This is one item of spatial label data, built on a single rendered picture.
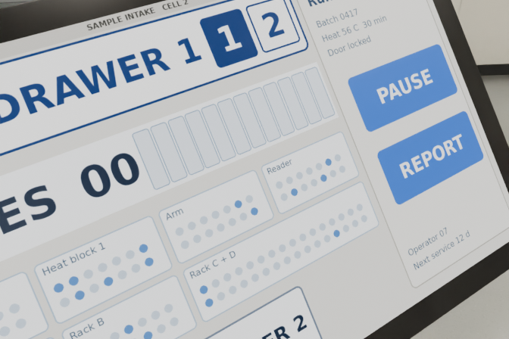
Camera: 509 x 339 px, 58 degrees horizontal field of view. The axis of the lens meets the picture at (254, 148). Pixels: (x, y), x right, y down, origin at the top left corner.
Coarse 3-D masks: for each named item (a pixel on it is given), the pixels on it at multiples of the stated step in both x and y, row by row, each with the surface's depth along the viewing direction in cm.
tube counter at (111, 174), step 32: (224, 96) 31; (256, 96) 32; (288, 96) 32; (320, 96) 33; (160, 128) 29; (192, 128) 30; (224, 128) 31; (256, 128) 31; (288, 128) 32; (96, 160) 27; (128, 160) 28; (160, 160) 29; (192, 160) 30; (224, 160) 30; (96, 192) 27; (128, 192) 28; (160, 192) 29
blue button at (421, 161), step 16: (464, 112) 38; (432, 128) 37; (448, 128) 37; (464, 128) 38; (400, 144) 35; (416, 144) 36; (432, 144) 37; (448, 144) 37; (464, 144) 38; (384, 160) 35; (400, 160) 35; (416, 160) 36; (432, 160) 36; (448, 160) 37; (464, 160) 38; (480, 160) 38; (400, 176) 35; (416, 176) 36; (432, 176) 36; (448, 176) 37; (400, 192) 35; (416, 192) 35
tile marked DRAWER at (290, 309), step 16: (272, 304) 30; (288, 304) 31; (304, 304) 31; (240, 320) 29; (256, 320) 30; (272, 320) 30; (288, 320) 31; (304, 320) 31; (208, 336) 29; (224, 336) 29; (240, 336) 29; (256, 336) 30; (272, 336) 30; (288, 336) 30; (304, 336) 31; (320, 336) 31
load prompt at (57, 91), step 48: (240, 0) 32; (288, 0) 33; (48, 48) 27; (96, 48) 28; (144, 48) 29; (192, 48) 30; (240, 48) 32; (288, 48) 33; (0, 96) 26; (48, 96) 27; (96, 96) 28; (144, 96) 29; (0, 144) 26
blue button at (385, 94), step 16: (432, 48) 38; (384, 64) 36; (400, 64) 36; (416, 64) 37; (432, 64) 38; (352, 80) 35; (368, 80) 35; (384, 80) 36; (400, 80) 36; (416, 80) 37; (432, 80) 37; (448, 80) 38; (368, 96) 35; (384, 96) 35; (400, 96) 36; (416, 96) 36; (432, 96) 37; (448, 96) 38; (368, 112) 35; (384, 112) 35; (400, 112) 36; (368, 128) 35
